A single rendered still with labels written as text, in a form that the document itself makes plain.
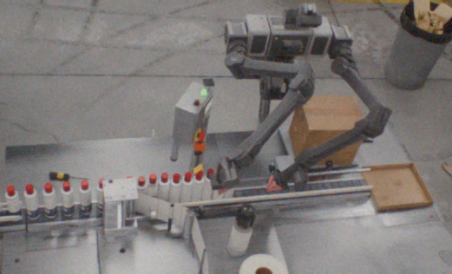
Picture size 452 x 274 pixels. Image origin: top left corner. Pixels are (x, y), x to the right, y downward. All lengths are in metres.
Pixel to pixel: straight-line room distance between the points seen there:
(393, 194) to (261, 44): 1.05
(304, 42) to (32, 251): 1.53
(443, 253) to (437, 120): 2.12
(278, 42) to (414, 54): 2.29
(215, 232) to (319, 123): 0.75
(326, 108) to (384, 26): 2.84
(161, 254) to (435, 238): 1.34
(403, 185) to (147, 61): 2.41
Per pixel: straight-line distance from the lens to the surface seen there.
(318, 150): 2.73
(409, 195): 3.27
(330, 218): 3.02
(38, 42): 5.05
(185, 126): 2.47
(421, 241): 3.12
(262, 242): 2.79
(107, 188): 2.56
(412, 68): 5.07
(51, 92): 4.61
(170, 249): 2.71
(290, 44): 2.81
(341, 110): 3.11
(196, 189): 2.76
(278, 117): 2.38
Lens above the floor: 3.17
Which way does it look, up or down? 47 degrees down
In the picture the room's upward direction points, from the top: 12 degrees clockwise
